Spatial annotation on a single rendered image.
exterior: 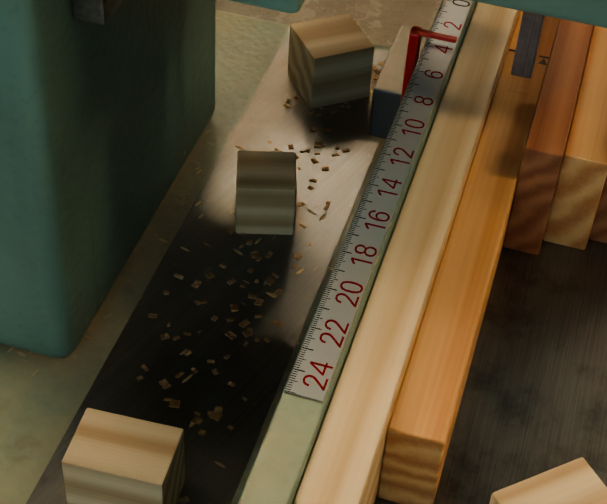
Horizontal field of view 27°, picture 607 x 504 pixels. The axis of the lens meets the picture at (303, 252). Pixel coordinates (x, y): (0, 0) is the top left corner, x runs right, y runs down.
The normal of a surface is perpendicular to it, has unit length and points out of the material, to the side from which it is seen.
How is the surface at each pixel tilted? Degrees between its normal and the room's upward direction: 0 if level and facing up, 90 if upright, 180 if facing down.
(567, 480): 0
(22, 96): 90
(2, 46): 90
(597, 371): 0
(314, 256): 0
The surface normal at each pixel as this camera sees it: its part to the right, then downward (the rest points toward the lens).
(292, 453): 0.05, -0.72
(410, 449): -0.29, 0.65
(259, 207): 0.01, 0.69
